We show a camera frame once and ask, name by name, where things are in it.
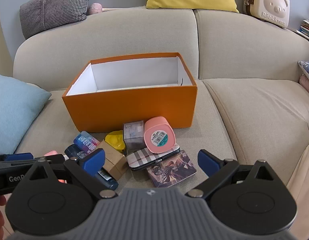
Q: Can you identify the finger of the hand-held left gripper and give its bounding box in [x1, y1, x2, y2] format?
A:
[0, 152, 34, 162]
[0, 154, 65, 172]

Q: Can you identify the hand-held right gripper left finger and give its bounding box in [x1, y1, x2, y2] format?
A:
[19, 148, 118, 200]

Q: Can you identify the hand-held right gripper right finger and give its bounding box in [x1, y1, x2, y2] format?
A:
[185, 149, 286, 198]

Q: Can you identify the brown cardboard box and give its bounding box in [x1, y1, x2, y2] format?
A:
[96, 140, 129, 181]

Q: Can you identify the dark blue bottle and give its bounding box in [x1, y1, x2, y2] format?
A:
[64, 144, 119, 191]

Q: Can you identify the plaid zip case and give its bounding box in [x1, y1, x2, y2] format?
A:
[126, 147, 180, 172]

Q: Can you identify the pink square container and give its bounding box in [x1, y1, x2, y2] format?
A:
[144, 116, 175, 154]

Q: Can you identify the orange cardboard box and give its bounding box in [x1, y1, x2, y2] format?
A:
[62, 52, 198, 133]

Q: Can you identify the yellow round container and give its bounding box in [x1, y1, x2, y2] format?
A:
[105, 130, 126, 153]

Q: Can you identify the illustrated card box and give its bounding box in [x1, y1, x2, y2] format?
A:
[146, 150, 197, 188]

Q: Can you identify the light blue pillow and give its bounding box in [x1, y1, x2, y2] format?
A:
[0, 74, 52, 155]

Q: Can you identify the clear plastic cube box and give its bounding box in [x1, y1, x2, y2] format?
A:
[123, 120, 146, 151]

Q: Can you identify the beige sofa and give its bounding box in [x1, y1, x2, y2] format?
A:
[13, 6, 309, 198]

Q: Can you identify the pink pouch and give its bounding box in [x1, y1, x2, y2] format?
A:
[299, 73, 309, 98]

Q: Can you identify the blue plastic packet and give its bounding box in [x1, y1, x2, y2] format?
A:
[297, 60, 309, 86]

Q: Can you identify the houndstooth pillow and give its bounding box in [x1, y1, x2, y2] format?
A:
[19, 0, 91, 40]

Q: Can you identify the pink plush toy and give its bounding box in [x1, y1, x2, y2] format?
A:
[86, 3, 103, 16]

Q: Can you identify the stack of books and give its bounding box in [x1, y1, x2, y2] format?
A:
[295, 18, 309, 46]

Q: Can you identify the cream bear suitcase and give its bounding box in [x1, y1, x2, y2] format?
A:
[242, 0, 291, 29]

